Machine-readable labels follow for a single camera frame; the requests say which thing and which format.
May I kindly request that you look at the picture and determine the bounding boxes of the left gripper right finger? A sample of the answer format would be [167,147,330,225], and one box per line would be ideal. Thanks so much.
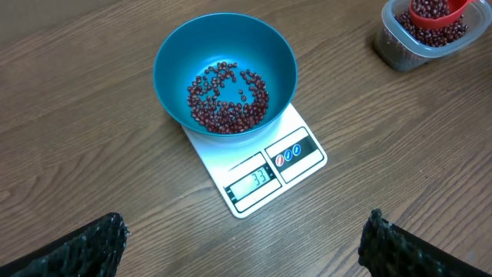
[357,209,490,277]

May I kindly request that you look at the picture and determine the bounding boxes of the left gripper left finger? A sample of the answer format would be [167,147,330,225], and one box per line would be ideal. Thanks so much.
[1,212,128,277]

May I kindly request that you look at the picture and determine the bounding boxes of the red plastic measuring scoop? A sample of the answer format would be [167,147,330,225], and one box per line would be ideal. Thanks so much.
[409,0,474,29]

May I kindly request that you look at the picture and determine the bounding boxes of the white digital kitchen scale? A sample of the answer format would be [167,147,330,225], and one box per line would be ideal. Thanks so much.
[184,105,327,219]

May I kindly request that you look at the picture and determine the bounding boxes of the red beans in bowl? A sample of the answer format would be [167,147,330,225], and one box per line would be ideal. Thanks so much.
[187,61,270,135]

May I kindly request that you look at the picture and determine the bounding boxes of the teal plastic bowl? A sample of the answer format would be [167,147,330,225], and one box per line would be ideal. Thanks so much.
[153,12,298,138]

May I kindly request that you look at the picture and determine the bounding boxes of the red beans in scoop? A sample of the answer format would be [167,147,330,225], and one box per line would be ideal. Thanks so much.
[411,0,450,19]

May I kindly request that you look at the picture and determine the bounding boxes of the red adzuki beans in container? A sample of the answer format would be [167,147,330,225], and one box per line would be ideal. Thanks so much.
[395,11,468,48]

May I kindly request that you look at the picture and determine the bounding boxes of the clear plastic food container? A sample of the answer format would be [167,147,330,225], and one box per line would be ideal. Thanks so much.
[374,0,491,72]

